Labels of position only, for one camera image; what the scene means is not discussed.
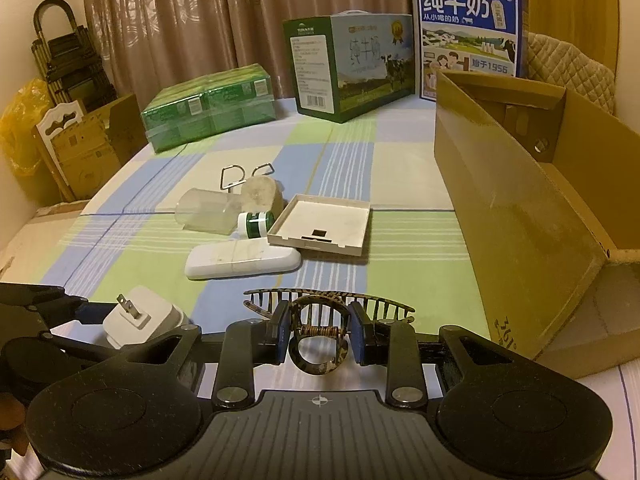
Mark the checked bed sheet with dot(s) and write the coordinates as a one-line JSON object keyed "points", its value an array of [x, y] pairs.
{"points": [[350, 170]]}

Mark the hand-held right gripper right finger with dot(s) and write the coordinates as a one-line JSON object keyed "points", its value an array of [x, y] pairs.
{"points": [[356, 332]]}

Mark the clear plastic jar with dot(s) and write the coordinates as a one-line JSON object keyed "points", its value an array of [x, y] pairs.
{"points": [[205, 210]]}

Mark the blue milk carton box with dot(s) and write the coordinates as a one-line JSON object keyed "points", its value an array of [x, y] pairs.
{"points": [[465, 35]]}

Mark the tortoiseshell hair claw clip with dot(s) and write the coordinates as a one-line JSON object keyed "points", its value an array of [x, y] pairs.
{"points": [[320, 296]]}

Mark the white plastic case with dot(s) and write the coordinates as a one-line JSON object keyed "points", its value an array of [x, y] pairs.
{"points": [[240, 260]]}

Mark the white power adapter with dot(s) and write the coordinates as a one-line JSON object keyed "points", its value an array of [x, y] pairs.
{"points": [[160, 317]]}

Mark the black folding cart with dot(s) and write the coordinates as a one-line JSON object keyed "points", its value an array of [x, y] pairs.
{"points": [[70, 70]]}

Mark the brown cardboard box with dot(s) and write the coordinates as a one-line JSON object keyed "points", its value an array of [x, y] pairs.
{"points": [[500, 200]]}

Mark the green milk carton box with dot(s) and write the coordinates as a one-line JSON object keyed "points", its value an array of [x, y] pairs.
{"points": [[365, 70]]}

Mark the beige quilted cushion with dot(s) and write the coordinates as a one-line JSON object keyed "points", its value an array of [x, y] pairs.
{"points": [[565, 65]]}

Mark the brown patterned curtain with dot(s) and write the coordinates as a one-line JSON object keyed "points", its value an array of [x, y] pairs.
{"points": [[175, 20]]}

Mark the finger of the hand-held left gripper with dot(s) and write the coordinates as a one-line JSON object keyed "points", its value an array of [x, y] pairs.
{"points": [[75, 342], [92, 312]]}

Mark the yellow plastic bag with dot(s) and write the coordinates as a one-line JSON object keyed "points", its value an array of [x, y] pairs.
{"points": [[20, 130]]}

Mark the printed cardboard storage box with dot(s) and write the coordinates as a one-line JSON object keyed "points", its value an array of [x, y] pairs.
{"points": [[85, 160]]}

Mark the white carved wooden piece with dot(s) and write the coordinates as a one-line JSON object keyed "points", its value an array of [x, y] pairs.
{"points": [[60, 115]]}

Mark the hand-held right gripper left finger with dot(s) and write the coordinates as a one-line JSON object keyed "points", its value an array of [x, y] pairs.
{"points": [[283, 332]]}

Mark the green shrink-wrapped carton pack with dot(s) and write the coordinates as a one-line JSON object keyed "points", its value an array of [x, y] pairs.
{"points": [[200, 110]]}

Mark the small green white jar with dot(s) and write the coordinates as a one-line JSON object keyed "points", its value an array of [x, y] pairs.
{"points": [[257, 225]]}

